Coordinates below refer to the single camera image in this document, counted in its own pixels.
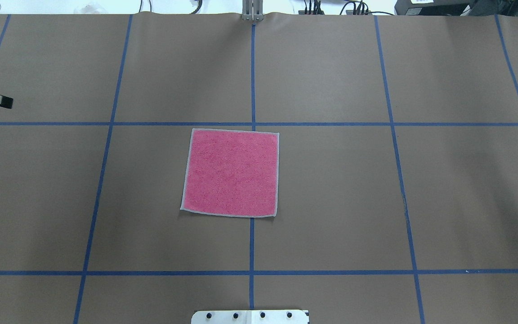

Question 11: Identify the pink towel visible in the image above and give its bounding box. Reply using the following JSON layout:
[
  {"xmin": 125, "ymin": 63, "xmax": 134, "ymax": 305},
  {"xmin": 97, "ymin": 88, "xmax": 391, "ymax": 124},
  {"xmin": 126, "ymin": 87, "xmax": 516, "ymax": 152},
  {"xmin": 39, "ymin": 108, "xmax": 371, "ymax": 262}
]
[{"xmin": 180, "ymin": 128, "xmax": 280, "ymax": 219}]

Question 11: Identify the aluminium frame post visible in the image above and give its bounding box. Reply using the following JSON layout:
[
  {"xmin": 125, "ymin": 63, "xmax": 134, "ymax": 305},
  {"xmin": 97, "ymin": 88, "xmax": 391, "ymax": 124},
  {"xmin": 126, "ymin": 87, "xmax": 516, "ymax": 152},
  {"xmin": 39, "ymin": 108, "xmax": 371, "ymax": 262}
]
[{"xmin": 241, "ymin": 0, "xmax": 264, "ymax": 23}]

